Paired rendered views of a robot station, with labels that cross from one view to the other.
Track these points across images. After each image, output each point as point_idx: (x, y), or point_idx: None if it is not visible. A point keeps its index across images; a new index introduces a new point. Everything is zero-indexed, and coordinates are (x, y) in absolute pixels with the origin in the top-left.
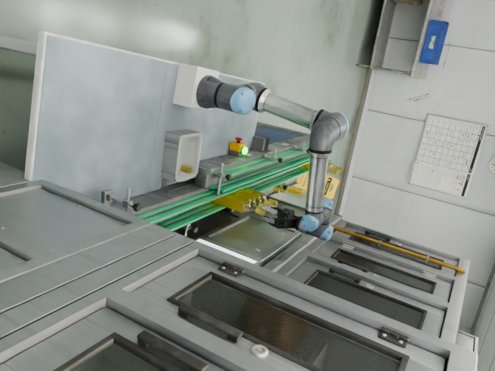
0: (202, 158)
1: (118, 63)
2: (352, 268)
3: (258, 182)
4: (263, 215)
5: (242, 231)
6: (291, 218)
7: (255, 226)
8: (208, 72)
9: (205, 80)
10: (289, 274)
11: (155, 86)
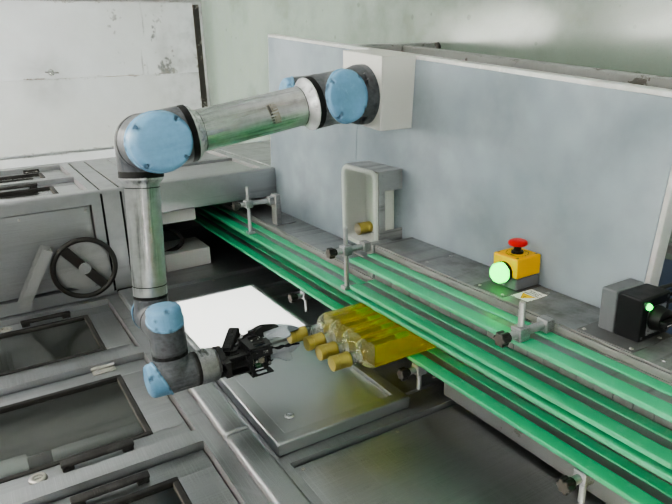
0: (441, 245)
1: (310, 57)
2: (99, 473)
3: (446, 351)
4: (288, 340)
5: (318, 369)
6: (229, 343)
7: (337, 389)
8: (360, 59)
9: None
10: (170, 399)
11: None
